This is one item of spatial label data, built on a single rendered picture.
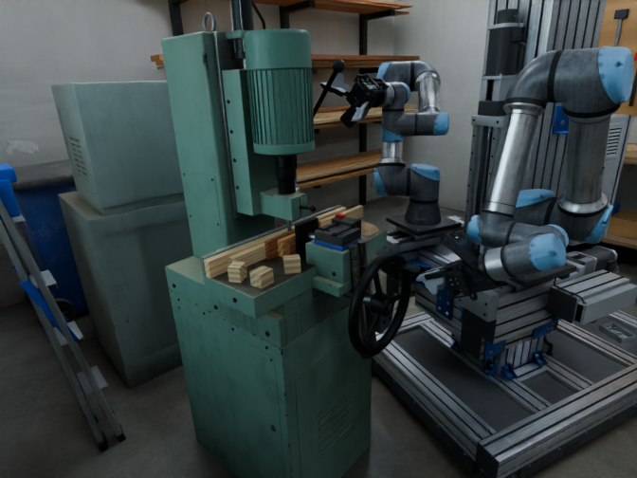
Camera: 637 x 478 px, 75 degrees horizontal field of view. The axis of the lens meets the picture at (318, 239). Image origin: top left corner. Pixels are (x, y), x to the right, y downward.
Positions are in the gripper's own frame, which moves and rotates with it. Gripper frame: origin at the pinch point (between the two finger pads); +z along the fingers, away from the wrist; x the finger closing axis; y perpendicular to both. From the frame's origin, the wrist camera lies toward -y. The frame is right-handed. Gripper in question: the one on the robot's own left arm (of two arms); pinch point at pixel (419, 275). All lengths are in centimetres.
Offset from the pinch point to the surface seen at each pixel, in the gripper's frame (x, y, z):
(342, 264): -16.1, -10.9, 9.6
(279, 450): -30, 36, 52
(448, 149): 331, -68, 141
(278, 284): -30.7, -12.5, 19.4
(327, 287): -18.1, -6.4, 16.5
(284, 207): -14.4, -32.2, 24.8
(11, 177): -65, -74, 83
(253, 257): -26.5, -21.8, 31.5
